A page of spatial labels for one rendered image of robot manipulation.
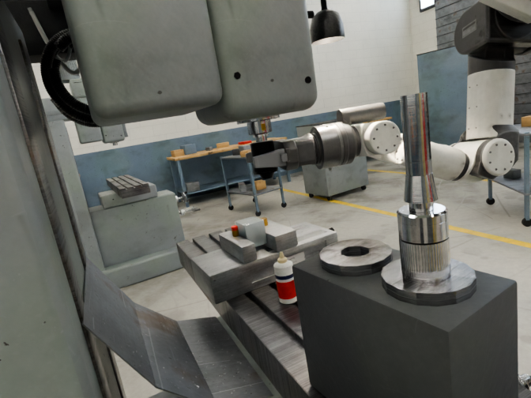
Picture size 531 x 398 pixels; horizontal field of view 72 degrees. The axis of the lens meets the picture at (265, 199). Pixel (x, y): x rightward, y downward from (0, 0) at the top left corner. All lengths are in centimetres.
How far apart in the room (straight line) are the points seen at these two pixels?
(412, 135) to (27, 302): 42
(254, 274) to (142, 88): 49
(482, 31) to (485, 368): 68
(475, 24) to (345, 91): 819
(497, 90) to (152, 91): 70
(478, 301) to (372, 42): 948
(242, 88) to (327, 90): 820
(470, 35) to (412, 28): 971
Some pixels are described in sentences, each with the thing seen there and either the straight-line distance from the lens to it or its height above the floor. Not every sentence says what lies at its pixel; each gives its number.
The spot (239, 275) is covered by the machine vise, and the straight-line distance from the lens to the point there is 84.
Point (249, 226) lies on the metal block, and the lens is 87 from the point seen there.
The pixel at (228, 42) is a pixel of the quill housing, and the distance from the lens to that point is 62.
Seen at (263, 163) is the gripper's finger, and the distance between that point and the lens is 68.
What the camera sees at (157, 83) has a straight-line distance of 56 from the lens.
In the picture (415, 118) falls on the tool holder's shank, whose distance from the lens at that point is 37.
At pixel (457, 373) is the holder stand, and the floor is 107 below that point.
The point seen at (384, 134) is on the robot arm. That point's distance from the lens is 75.
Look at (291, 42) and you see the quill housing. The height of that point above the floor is 142.
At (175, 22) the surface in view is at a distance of 58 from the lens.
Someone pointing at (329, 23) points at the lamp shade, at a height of 147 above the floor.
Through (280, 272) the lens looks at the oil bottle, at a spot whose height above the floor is 100.
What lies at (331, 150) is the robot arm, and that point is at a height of 123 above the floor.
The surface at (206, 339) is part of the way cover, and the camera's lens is 85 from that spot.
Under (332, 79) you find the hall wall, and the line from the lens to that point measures 891.
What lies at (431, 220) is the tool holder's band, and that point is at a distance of 38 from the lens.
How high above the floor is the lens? 131
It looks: 12 degrees down
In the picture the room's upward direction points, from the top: 9 degrees counter-clockwise
